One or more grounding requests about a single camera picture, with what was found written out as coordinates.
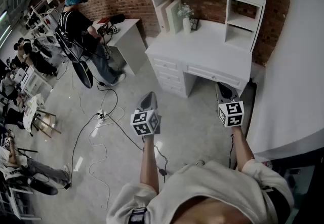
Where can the pale flower bouquet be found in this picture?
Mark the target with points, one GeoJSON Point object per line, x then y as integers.
{"type": "Point", "coordinates": [185, 11]}

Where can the person's left forearm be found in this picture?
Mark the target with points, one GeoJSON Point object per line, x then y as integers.
{"type": "Point", "coordinates": [149, 164]}

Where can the beige book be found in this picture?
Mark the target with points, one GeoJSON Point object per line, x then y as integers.
{"type": "Point", "coordinates": [161, 17]}

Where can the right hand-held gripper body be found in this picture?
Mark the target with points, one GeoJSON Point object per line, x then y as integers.
{"type": "Point", "coordinates": [231, 114]}

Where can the person's shoe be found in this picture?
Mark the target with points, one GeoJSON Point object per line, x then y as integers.
{"type": "Point", "coordinates": [200, 163]}

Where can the red book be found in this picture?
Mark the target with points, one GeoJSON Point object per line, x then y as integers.
{"type": "Point", "coordinates": [103, 20]}

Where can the white vase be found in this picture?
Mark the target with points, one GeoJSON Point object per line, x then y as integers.
{"type": "Point", "coordinates": [186, 26]}

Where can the person's beige shirt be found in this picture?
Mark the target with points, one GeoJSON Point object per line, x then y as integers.
{"type": "Point", "coordinates": [215, 182]}

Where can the white side table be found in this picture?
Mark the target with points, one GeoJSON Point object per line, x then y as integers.
{"type": "Point", "coordinates": [126, 40]}

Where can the pale green book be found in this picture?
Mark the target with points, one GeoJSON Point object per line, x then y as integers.
{"type": "Point", "coordinates": [174, 15]}

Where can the white power strip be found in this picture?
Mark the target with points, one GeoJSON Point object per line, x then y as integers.
{"type": "Point", "coordinates": [100, 116]}

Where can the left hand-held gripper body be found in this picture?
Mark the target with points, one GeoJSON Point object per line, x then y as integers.
{"type": "Point", "coordinates": [141, 121]}

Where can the person's right forearm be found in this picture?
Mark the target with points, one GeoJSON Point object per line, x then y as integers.
{"type": "Point", "coordinates": [241, 149]}

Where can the black box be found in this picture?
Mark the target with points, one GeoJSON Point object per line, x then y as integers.
{"type": "Point", "coordinates": [118, 19]}

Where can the wooden stool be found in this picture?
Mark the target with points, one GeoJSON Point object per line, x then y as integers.
{"type": "Point", "coordinates": [48, 116]}

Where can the black oblong case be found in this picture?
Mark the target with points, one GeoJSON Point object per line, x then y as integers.
{"type": "Point", "coordinates": [83, 73]}

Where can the white desk with hutch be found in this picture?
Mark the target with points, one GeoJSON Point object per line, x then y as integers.
{"type": "Point", "coordinates": [202, 45]}

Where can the white shelving rack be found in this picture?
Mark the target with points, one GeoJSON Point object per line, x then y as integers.
{"type": "Point", "coordinates": [41, 15]}

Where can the paper covered table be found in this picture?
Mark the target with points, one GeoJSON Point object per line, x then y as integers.
{"type": "Point", "coordinates": [31, 111]}

